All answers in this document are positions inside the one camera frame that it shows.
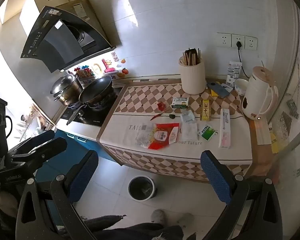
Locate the clear plastic bag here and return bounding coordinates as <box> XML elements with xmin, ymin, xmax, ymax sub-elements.
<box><xmin>135</xmin><ymin>122</ymin><xmax>180</xmax><ymax>150</ymax></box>

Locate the long white and pink box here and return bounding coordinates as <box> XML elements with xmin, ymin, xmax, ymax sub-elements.
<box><xmin>219</xmin><ymin>108</ymin><xmax>231</xmax><ymax>149</ymax></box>

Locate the black frying pan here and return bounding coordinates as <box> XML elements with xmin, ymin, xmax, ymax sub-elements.
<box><xmin>66</xmin><ymin>76</ymin><xmax>113</xmax><ymax>126</ymax></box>

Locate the bundle of chopsticks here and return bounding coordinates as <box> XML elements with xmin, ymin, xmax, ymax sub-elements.
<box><xmin>179</xmin><ymin>47</ymin><xmax>202</xmax><ymax>66</ymax></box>

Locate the black range hood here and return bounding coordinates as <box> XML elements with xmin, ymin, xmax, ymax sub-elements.
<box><xmin>20</xmin><ymin>6</ymin><xmax>116</xmax><ymax>73</ymax></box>

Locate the white and pink electric kettle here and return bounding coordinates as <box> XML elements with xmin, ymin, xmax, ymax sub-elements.
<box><xmin>241</xmin><ymin>66</ymin><xmax>279</xmax><ymax>119</ymax></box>

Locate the checkered tablecloth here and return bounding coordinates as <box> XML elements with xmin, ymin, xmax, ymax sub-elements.
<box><xmin>96</xmin><ymin>79</ymin><xmax>253</xmax><ymax>180</ymax></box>

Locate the green and white medicine box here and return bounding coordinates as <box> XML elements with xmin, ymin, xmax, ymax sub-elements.
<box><xmin>171</xmin><ymin>97</ymin><xmax>190</xmax><ymax>109</ymax></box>

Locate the pink wall sticker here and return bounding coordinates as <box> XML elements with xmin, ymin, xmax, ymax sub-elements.
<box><xmin>101</xmin><ymin>59</ymin><xmax>117</xmax><ymax>73</ymax></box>

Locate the white envelope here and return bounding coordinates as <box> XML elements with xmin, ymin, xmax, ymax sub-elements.
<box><xmin>254</xmin><ymin>122</ymin><xmax>273</xmax><ymax>145</ymax></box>

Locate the sliding glass door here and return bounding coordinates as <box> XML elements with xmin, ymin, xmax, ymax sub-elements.
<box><xmin>265</xmin><ymin>0</ymin><xmax>300</xmax><ymax>240</ymax></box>

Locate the black gas stove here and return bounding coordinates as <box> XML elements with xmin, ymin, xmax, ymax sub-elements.
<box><xmin>60</xmin><ymin>86</ymin><xmax>120</xmax><ymax>127</ymax></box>

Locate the white wall socket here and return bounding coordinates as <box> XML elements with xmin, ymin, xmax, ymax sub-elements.
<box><xmin>231</xmin><ymin>34</ymin><xmax>245</xmax><ymax>49</ymax></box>
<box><xmin>244</xmin><ymin>35</ymin><xmax>258</xmax><ymax>50</ymax></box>
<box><xmin>216</xmin><ymin>32</ymin><xmax>232</xmax><ymax>47</ymax></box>

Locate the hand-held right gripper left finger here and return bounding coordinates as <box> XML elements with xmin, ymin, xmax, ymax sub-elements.
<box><xmin>15</xmin><ymin>149</ymin><xmax>99</xmax><ymax>240</ymax></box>

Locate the yellow slim box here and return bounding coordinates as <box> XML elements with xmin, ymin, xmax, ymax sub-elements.
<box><xmin>202</xmin><ymin>99</ymin><xmax>212</xmax><ymax>122</ymax></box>

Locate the grey slipper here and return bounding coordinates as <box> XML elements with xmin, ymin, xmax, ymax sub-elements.
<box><xmin>150</xmin><ymin>209</ymin><xmax>167</xmax><ymax>224</ymax></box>

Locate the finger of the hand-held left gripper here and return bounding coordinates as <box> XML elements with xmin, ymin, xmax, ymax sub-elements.
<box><xmin>11</xmin><ymin>137</ymin><xmax>68</xmax><ymax>178</ymax></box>
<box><xmin>8</xmin><ymin>129</ymin><xmax>56</xmax><ymax>157</ymax></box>

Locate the white bowl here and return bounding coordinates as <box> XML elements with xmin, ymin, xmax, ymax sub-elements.
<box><xmin>234</xmin><ymin>78</ymin><xmax>249</xmax><ymax>96</ymax></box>

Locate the green and white sachet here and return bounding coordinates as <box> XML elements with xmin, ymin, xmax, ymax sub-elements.
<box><xmin>201</xmin><ymin>124</ymin><xmax>219</xmax><ymax>140</ymax></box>

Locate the brown wooden side cabinet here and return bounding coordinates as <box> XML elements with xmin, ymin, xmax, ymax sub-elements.
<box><xmin>247</xmin><ymin>116</ymin><xmax>280</xmax><ymax>178</ymax></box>

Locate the yellow paper sheet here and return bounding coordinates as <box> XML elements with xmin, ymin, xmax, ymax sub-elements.
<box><xmin>269</xmin><ymin>130</ymin><xmax>280</xmax><ymax>154</ymax></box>

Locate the person's left hand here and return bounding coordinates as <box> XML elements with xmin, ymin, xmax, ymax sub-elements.
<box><xmin>0</xmin><ymin>192</ymin><xmax>18</xmax><ymax>221</ymax></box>

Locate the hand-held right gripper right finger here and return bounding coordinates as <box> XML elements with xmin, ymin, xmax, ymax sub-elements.
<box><xmin>200</xmin><ymin>150</ymin><xmax>283</xmax><ymax>240</ymax></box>

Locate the round dark trash bin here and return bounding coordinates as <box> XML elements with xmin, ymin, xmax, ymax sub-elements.
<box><xmin>128</xmin><ymin>176</ymin><xmax>157</xmax><ymax>202</ymax></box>

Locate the dark fleece clothing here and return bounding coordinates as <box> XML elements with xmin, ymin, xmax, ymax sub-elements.
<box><xmin>80</xmin><ymin>214</ymin><xmax>197</xmax><ymax>240</ymax></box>

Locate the cream chopstick holder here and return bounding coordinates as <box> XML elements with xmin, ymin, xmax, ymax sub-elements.
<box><xmin>178</xmin><ymin>55</ymin><xmax>207</xmax><ymax>95</ymax></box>

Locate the clear white sachet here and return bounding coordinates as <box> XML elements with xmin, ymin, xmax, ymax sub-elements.
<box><xmin>180</xmin><ymin>110</ymin><xmax>197</xmax><ymax>123</ymax></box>

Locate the white and blue carton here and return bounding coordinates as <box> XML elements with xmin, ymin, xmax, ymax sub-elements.
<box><xmin>226</xmin><ymin>61</ymin><xmax>242</xmax><ymax>85</ymax></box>

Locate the grey blue phone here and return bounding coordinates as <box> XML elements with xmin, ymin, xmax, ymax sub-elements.
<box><xmin>207</xmin><ymin>81</ymin><xmax>233</xmax><ymax>98</ymax></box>

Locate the blue kitchen cabinet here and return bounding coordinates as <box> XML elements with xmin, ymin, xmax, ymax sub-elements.
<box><xmin>36</xmin><ymin>128</ymin><xmax>120</xmax><ymax>225</ymax></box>

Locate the wooden hood duct cover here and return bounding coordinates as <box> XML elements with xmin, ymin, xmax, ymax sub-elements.
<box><xmin>65</xmin><ymin>0</ymin><xmax>122</xmax><ymax>48</ymax></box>

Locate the black plug with cable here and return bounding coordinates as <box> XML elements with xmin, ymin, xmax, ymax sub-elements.
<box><xmin>236</xmin><ymin>41</ymin><xmax>250</xmax><ymax>79</ymax></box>

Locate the colourful cluster wall sticker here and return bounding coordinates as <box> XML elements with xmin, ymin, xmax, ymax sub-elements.
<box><xmin>74</xmin><ymin>65</ymin><xmax>95</xmax><ymax>82</ymax></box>

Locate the steel pot with lid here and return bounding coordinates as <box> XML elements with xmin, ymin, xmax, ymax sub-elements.
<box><xmin>50</xmin><ymin>74</ymin><xmax>83</xmax><ymax>106</ymax></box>

